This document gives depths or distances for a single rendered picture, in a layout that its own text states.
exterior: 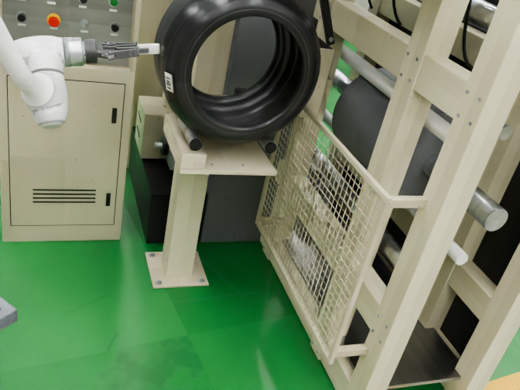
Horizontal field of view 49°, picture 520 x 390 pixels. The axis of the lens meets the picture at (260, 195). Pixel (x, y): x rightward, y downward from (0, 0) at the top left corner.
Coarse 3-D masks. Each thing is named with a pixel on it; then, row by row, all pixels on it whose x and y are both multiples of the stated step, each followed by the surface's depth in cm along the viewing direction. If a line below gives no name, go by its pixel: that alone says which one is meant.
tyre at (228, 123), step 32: (192, 0) 177; (224, 0) 173; (256, 0) 175; (288, 0) 181; (160, 32) 188; (192, 32) 174; (288, 32) 211; (160, 64) 184; (192, 64) 179; (288, 64) 217; (192, 96) 185; (224, 96) 220; (256, 96) 221; (288, 96) 214; (192, 128) 195; (224, 128) 195; (256, 128) 198
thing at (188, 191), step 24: (216, 48) 218; (192, 72) 224; (216, 72) 223; (192, 192) 249; (168, 216) 265; (192, 216) 256; (168, 240) 265; (192, 240) 263; (168, 264) 267; (192, 264) 271
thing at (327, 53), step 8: (320, 40) 237; (320, 48) 224; (328, 48) 230; (328, 56) 226; (320, 64) 227; (328, 64) 228; (320, 72) 229; (328, 72) 230; (320, 80) 231; (320, 88) 233; (312, 96) 234; (320, 96) 235; (312, 104) 236; (320, 104) 237
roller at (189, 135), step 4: (176, 116) 214; (180, 124) 208; (184, 124) 205; (184, 128) 203; (188, 128) 201; (184, 132) 202; (188, 132) 199; (192, 132) 199; (196, 132) 200; (188, 136) 198; (192, 136) 196; (196, 136) 196; (188, 140) 197; (192, 140) 194; (196, 140) 194; (200, 140) 196; (192, 144) 195; (196, 144) 195; (200, 144) 196; (192, 148) 196; (196, 148) 196; (200, 148) 197
